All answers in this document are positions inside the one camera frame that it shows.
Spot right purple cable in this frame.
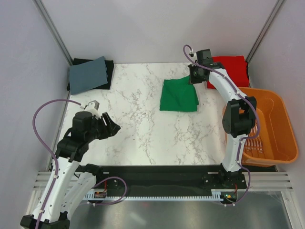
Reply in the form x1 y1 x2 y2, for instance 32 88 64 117
183 44 260 207

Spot white slotted cable duct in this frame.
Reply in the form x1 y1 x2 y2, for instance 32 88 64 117
82 190 236 201

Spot aluminium rail frame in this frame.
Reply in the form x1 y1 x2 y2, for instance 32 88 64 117
33 172 293 191

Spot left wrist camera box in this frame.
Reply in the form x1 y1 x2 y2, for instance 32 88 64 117
80 100 101 119

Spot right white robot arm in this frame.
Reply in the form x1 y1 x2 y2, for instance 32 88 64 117
188 62 258 188

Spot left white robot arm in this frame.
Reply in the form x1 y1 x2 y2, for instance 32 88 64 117
20 111 120 229

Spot orange plastic basket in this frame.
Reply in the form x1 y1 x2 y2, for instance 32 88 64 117
223 87 299 167

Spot folded black shirt left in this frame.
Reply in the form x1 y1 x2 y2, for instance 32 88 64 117
66 58 115 91

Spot right aluminium corner post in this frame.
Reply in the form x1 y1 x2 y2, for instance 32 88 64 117
246 0 286 63

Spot folded grey-blue shirt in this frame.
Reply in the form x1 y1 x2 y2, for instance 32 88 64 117
68 56 108 95

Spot folded red shirt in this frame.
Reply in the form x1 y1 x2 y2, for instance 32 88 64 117
213 56 248 87

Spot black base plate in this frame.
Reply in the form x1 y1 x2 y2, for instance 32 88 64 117
76 164 247 198

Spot left aluminium corner post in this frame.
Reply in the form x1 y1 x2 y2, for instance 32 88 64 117
33 0 72 65

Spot aluminium corner post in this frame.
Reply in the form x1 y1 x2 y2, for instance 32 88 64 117
33 0 72 65
246 0 286 63

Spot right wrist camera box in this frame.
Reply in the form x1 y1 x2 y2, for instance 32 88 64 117
196 49 213 65

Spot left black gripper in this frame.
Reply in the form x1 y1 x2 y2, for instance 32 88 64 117
85 112 121 142

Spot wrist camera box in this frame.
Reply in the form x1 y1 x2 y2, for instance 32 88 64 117
196 49 213 65
80 100 101 119

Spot green polo shirt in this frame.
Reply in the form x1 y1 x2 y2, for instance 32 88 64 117
160 76 199 112

